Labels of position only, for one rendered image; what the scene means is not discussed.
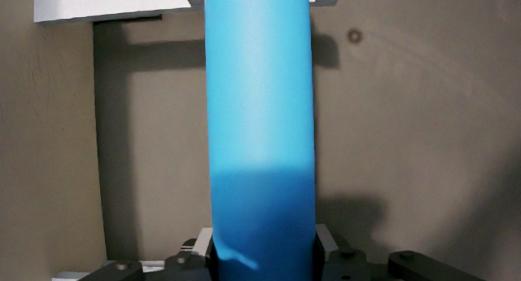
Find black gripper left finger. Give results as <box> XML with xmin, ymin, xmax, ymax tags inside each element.
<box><xmin>77</xmin><ymin>227</ymin><xmax>216</xmax><ymax>281</ymax></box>

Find blue cylinder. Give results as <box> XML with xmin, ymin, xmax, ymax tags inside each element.
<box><xmin>204</xmin><ymin>0</ymin><xmax>316</xmax><ymax>281</ymax></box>

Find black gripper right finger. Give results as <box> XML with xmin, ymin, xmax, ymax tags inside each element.
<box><xmin>315</xmin><ymin>224</ymin><xmax>486</xmax><ymax>281</ymax></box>

